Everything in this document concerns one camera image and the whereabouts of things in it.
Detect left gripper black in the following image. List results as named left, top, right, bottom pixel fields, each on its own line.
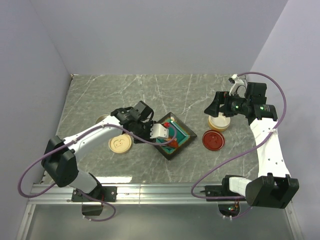
left=133, top=120, right=158, bottom=144

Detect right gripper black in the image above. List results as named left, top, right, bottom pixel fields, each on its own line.
left=204, top=91, right=251, bottom=117

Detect red fried chicken piece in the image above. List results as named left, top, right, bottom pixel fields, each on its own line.
left=167, top=140, right=179, bottom=149

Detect metal tongs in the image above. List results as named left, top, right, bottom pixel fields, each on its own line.
left=133, top=137, right=178, bottom=148

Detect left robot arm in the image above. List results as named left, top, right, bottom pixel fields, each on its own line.
left=41, top=101, right=155, bottom=201

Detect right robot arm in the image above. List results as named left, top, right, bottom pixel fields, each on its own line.
left=204, top=82, right=299, bottom=209

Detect red steel lunch container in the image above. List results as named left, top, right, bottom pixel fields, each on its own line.
left=95, top=114, right=109, bottom=124

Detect cream white bowl container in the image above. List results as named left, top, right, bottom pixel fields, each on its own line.
left=208, top=112, right=231, bottom=132

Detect cream round lid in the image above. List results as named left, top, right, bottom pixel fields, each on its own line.
left=108, top=134, right=133, bottom=154

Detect red round lid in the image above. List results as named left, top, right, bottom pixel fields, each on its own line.
left=202, top=129, right=225, bottom=151

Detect teal square plate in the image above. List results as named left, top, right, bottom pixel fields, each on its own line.
left=155, top=112, right=197, bottom=161

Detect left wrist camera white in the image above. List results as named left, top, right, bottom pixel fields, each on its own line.
left=150, top=123, right=169, bottom=139

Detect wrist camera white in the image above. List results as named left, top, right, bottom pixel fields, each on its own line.
left=228, top=74, right=248, bottom=96
left=150, top=123, right=169, bottom=139

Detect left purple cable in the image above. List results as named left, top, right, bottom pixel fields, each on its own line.
left=17, top=123, right=179, bottom=222

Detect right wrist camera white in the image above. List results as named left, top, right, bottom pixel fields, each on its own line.
left=228, top=74, right=248, bottom=96

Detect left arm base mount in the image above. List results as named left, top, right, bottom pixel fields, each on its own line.
left=71, top=185, right=118, bottom=222

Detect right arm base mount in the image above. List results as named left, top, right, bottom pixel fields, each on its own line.
left=201, top=185, right=252, bottom=221

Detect aluminium mounting rail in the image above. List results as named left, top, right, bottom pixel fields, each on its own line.
left=27, top=182, right=209, bottom=206

